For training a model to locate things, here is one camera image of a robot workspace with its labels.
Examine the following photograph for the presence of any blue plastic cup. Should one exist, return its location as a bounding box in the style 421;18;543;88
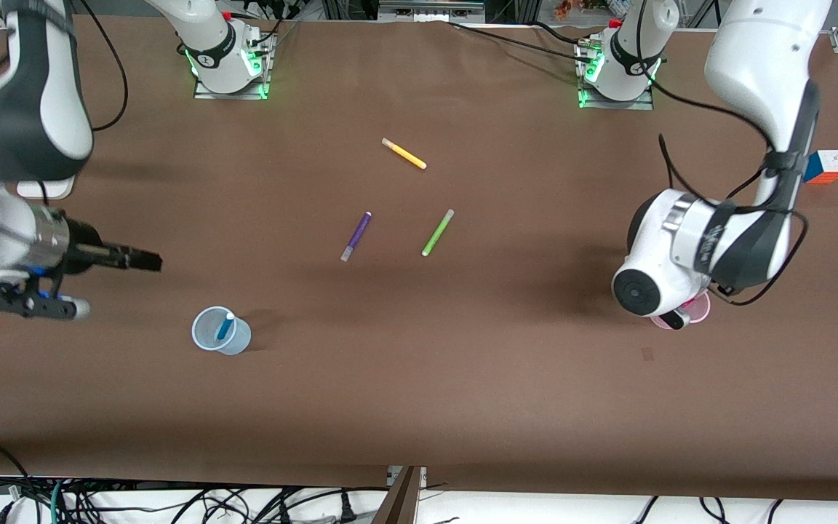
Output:
191;306;252;357

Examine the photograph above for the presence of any green marker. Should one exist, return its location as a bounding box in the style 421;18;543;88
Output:
421;209;455;257

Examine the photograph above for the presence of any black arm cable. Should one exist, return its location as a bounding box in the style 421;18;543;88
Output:
73;0;129;133
636;0;810;307

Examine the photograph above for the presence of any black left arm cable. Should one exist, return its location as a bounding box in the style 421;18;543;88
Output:
636;0;810;307

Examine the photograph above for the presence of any dark table frame post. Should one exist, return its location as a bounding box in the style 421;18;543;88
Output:
371;466;427;524

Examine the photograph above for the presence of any multicoloured puzzle cube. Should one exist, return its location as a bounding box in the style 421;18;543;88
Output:
802;149;838;186

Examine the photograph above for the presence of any yellow marker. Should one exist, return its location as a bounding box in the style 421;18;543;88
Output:
381;138;428;170

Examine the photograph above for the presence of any white desk lamp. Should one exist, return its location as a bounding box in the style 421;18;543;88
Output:
17;177;78;201

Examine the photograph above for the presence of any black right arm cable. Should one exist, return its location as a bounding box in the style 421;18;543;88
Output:
73;0;129;133

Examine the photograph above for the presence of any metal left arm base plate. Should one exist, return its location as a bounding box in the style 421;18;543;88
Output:
577;36;657;111

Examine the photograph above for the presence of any purple marker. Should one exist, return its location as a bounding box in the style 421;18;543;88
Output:
340;211;372;263

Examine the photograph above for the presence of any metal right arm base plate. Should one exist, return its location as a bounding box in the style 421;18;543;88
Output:
193;28;276;101

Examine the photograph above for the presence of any long black table cable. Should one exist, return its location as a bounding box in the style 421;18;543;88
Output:
448;20;596;66

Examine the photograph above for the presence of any pink plastic cup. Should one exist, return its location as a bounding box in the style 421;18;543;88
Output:
650;290;712;330

